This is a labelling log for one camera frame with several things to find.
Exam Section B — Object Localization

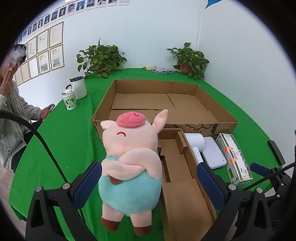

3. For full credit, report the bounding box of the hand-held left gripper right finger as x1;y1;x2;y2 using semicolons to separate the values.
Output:
196;162;274;241

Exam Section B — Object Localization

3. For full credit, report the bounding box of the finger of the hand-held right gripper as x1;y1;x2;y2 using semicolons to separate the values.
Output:
268;140;286;166
250;163;278;180

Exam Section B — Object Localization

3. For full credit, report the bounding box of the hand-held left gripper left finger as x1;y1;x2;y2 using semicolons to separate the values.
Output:
25;161;102;241

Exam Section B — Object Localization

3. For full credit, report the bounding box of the white scale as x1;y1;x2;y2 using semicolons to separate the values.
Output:
203;136;227;169

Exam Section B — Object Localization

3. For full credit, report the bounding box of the small brown cardboard box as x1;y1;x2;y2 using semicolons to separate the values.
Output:
157;128;218;241

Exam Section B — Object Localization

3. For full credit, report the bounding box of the white hair dryer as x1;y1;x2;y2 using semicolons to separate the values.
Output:
184;133;205;165

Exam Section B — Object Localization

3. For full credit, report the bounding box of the pink pig plush toy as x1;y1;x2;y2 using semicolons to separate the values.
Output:
100;109;169;237

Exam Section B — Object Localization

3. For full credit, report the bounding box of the large shallow cardboard box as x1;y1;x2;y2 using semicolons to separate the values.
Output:
90;79;239;142

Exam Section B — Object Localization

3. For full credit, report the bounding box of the green and white medicine box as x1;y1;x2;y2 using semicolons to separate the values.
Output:
216;133;253;185

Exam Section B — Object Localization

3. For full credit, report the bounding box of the green tablecloth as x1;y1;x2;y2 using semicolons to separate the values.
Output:
9;67;292;241

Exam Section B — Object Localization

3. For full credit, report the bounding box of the leaf print paper cup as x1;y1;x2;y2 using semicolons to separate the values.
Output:
61;89;77;110

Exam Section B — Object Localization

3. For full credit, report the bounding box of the white mug with black lid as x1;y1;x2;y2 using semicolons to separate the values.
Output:
65;76;88;100

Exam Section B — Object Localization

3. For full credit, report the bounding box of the leafy green potted plant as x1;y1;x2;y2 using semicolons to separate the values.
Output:
76;37;128;79

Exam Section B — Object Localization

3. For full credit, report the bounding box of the green plant in red pot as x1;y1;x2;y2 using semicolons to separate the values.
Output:
166;42;210;81

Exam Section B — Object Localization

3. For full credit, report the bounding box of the group of framed certificates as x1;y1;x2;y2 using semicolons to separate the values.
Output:
11;22;65;86

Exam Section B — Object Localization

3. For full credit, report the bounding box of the row of portrait photos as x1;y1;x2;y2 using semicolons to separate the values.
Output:
15;0;130;45

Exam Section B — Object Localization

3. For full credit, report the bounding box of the black cable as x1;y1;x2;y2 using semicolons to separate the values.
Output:
0;110;70;186
244;161;296;192

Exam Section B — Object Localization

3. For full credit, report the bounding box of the blue wall decoration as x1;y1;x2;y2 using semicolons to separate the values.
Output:
205;0;223;10

